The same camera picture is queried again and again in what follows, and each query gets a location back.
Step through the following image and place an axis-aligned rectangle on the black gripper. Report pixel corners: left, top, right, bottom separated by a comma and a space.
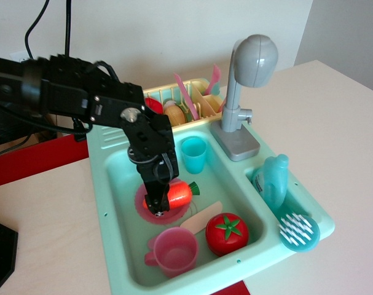
127, 147, 179, 216

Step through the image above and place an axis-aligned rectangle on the orange toy carrot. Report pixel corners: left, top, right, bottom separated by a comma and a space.
143, 179, 200, 210

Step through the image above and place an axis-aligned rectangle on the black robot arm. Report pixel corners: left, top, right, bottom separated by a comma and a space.
0, 55, 179, 214

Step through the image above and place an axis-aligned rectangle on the pink plastic plate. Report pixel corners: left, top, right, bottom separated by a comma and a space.
135, 184, 190, 225

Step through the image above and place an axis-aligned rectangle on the pink plastic mug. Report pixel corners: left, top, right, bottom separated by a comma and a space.
144, 227, 199, 278

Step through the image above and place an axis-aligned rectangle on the teal plastic cup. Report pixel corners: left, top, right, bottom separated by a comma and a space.
181, 136, 207, 175

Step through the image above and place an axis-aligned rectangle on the mint green toy sink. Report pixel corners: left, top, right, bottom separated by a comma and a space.
83, 78, 336, 295

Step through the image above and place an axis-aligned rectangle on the red toy tomato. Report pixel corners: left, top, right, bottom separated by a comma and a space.
205, 213, 249, 256

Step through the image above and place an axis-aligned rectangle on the yellow toy corn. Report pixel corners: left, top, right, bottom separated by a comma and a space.
163, 101, 187, 127

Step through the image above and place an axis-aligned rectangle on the red toy apple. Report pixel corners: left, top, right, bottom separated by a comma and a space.
144, 97, 163, 114

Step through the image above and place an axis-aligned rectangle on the pink toy utensil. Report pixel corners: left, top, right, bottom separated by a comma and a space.
173, 73, 200, 120

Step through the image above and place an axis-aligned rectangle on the yellow dish rack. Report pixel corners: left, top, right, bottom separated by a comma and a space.
143, 79, 223, 131

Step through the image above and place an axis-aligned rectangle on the teal detergent bottle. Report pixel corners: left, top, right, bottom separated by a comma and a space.
251, 154, 289, 212

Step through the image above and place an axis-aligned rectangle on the pink and teal spatula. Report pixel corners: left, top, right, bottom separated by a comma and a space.
204, 64, 221, 95

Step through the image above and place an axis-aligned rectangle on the teal dish brush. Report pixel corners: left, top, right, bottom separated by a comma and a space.
278, 212, 320, 252

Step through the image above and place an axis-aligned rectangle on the black bag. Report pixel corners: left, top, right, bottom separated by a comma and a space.
0, 111, 57, 145

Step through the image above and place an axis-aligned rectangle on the grey toy faucet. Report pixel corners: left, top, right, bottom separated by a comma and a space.
210, 34, 280, 162

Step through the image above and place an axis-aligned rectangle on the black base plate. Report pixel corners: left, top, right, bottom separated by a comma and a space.
0, 224, 18, 287

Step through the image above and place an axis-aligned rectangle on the white wall outlet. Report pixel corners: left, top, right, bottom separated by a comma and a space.
9, 50, 29, 63

